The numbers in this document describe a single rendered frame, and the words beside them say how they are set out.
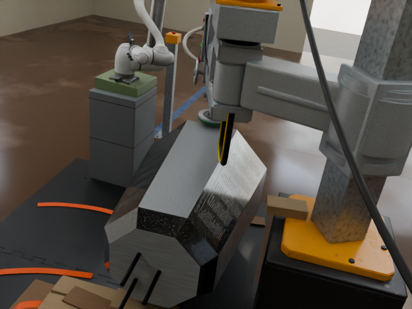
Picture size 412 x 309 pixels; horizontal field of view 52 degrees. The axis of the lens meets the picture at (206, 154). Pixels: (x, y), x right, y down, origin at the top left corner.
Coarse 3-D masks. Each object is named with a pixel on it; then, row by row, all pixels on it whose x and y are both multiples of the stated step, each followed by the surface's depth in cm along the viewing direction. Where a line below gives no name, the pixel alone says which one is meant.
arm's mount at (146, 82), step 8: (112, 72) 340; (136, 72) 350; (96, 80) 326; (104, 80) 323; (112, 80) 324; (136, 80) 333; (144, 80) 336; (152, 80) 341; (104, 88) 326; (112, 88) 324; (120, 88) 322; (128, 88) 320; (136, 88) 317; (144, 88) 329; (136, 96) 320
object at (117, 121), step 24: (96, 96) 324; (120, 96) 319; (144, 96) 328; (96, 120) 333; (120, 120) 326; (144, 120) 340; (96, 144) 343; (120, 144) 335; (144, 144) 352; (96, 168) 354; (120, 168) 346
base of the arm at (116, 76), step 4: (112, 76) 327; (116, 76) 324; (120, 76) 324; (124, 76) 324; (128, 76) 325; (132, 76) 328; (136, 76) 336; (116, 80) 324; (120, 80) 323; (124, 80) 324; (128, 80) 324; (132, 80) 328
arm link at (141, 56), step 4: (136, 48) 280; (140, 48) 278; (144, 48) 280; (132, 52) 281; (136, 52) 276; (140, 52) 275; (144, 52) 275; (148, 52) 280; (152, 52) 282; (132, 56) 280; (136, 56) 276; (140, 56) 274; (144, 56) 275; (148, 56) 277; (152, 56) 282; (136, 60) 277; (140, 60) 275; (144, 60) 276; (148, 60) 278; (152, 60) 283
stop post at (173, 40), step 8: (168, 32) 402; (168, 40) 398; (176, 40) 396; (168, 48) 403; (176, 48) 404; (176, 56) 410; (176, 64) 415; (168, 72) 414; (168, 80) 417; (168, 88) 421; (168, 96) 425; (168, 104) 429; (168, 112) 433; (168, 120) 437; (168, 128) 441; (160, 136) 446
